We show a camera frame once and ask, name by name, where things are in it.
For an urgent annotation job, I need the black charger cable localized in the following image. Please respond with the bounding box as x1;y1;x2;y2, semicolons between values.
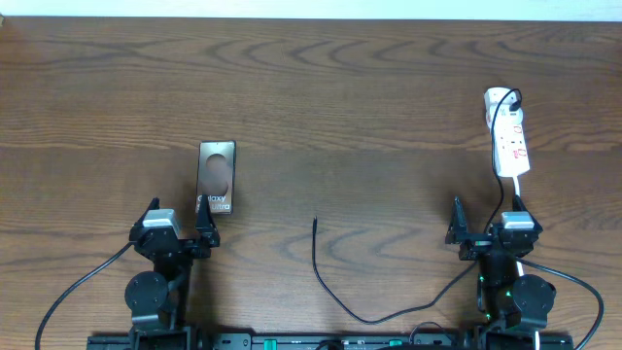
311;87;524;326

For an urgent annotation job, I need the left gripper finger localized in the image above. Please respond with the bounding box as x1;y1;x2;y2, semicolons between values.
130;197;159;233
195;194;220;238

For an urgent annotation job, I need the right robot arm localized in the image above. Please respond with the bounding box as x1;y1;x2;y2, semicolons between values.
445;195;556;349

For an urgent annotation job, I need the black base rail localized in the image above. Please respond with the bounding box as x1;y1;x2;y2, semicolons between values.
86;332;574;350

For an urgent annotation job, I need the white power strip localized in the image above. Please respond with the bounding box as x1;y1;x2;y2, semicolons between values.
484;87;530;178

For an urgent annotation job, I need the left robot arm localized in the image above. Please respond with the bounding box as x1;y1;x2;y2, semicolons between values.
124;194;220;349

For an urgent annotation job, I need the white power strip cord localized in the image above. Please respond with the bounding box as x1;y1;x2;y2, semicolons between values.
512;175;541;350

